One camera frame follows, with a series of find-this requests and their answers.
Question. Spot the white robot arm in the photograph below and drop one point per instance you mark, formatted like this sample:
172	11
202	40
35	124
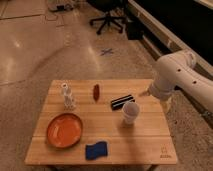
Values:
177	70

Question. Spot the brown red oblong object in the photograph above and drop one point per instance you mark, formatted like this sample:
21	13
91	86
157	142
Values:
96	92

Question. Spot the white cup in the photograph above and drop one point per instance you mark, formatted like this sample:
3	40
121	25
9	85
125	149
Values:
131	111

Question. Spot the wooden table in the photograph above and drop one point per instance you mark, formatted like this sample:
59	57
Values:
147	141

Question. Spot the orange plate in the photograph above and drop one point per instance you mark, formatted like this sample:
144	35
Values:
64	130

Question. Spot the black box on floor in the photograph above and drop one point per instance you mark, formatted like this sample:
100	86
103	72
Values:
134	30

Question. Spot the blue sponge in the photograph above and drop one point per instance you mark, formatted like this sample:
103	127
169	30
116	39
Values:
96	150

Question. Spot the black office chair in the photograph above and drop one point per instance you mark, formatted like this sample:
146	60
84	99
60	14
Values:
106	6

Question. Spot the power strip with cables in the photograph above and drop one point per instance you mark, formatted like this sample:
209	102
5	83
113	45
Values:
61	5

